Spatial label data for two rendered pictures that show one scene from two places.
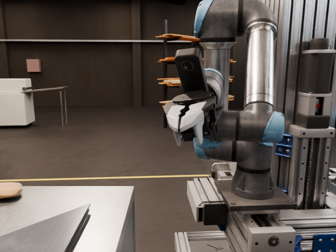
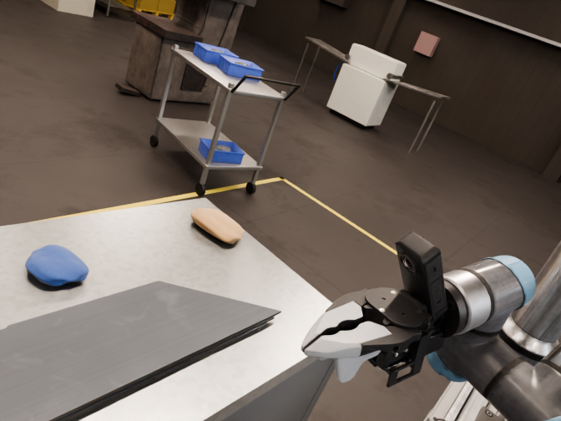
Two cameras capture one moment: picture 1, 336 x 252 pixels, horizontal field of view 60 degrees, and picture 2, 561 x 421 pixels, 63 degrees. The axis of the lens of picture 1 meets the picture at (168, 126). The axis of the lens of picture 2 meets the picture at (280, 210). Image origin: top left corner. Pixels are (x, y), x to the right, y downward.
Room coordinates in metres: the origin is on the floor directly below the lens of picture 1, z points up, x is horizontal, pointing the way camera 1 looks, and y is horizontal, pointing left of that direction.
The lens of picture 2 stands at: (0.07, -0.16, 1.69)
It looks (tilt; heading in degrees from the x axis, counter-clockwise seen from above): 25 degrees down; 34
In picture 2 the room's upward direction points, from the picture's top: 21 degrees clockwise
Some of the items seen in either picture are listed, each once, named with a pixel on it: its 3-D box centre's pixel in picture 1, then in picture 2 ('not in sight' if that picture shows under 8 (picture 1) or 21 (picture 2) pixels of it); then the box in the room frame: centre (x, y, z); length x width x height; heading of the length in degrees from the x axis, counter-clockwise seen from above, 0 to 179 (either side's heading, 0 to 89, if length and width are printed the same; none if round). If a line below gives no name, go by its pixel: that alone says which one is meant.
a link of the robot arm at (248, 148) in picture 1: (252, 145); not in sight; (0.98, -0.29, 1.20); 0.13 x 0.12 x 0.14; 76
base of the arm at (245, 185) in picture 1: (252, 177); not in sight; (0.98, -0.30, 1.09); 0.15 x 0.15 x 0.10
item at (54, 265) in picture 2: not in sight; (55, 266); (0.46, 0.54, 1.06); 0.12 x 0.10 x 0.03; 103
